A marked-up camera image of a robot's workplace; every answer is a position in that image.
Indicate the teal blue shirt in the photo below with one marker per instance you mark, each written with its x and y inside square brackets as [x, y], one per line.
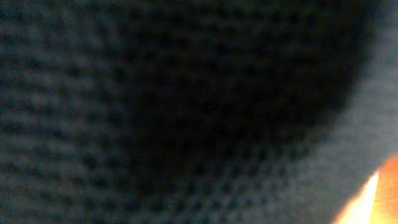
[193, 111]

